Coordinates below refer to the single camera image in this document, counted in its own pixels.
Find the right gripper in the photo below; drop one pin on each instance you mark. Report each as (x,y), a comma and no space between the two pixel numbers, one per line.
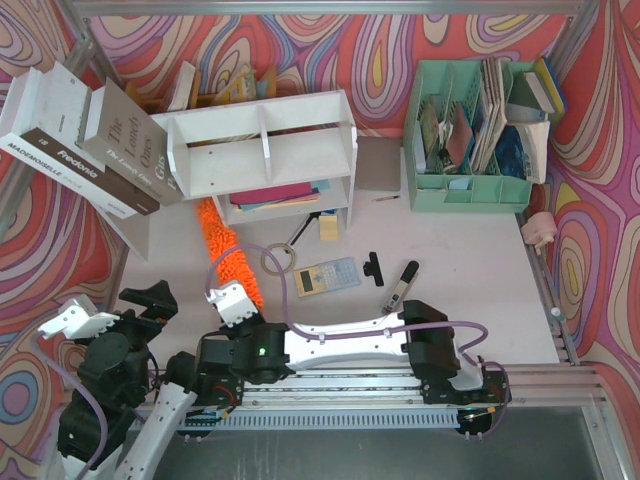
(211,351)

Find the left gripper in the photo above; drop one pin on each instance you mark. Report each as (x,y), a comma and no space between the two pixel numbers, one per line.
(138,317)

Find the orange microfiber duster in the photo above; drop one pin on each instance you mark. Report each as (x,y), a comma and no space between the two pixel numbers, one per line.
(233,267)

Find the masking tape roll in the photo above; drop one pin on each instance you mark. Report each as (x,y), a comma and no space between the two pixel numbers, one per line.
(278,257)

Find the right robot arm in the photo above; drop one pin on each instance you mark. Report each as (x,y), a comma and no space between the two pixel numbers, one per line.
(418,335)

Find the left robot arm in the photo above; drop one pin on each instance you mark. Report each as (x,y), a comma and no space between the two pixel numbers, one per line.
(117,425)

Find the white small bookshelf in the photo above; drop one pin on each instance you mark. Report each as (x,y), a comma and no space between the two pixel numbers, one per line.
(217,151)

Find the blue beige calculator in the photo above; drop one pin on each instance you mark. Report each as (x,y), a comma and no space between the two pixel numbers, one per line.
(326,277)

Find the black binder clip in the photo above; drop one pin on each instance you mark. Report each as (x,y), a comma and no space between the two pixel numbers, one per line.
(371,268)

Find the yellow sticky note pad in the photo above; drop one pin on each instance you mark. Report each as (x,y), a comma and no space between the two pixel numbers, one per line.
(328,227)

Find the stack of coloured paper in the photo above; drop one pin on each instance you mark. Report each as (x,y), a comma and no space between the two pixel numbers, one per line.
(279,196)

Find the grey Lonely Ones book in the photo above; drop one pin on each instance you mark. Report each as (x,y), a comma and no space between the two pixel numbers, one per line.
(120,134)

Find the small pencil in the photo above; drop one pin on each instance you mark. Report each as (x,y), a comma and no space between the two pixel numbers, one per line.
(386,198)

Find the brown white Fredonia book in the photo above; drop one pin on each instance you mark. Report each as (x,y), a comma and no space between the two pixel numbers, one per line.
(42,121)

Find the mint green desk organizer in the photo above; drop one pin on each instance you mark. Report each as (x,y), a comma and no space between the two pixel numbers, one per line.
(449,167)

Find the pink pig figurine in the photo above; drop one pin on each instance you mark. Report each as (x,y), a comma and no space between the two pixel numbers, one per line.
(539,230)

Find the books in green organizer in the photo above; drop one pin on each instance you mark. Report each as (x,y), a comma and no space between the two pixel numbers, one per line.
(521,122)

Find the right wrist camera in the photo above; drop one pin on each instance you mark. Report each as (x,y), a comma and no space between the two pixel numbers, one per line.
(232,303)

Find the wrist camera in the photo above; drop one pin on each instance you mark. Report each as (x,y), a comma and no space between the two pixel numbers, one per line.
(78,318)
(232,303)

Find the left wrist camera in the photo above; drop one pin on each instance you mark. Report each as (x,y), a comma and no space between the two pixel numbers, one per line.
(78,318)

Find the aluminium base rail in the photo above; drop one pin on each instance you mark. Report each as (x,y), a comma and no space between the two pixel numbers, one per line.
(349,386)

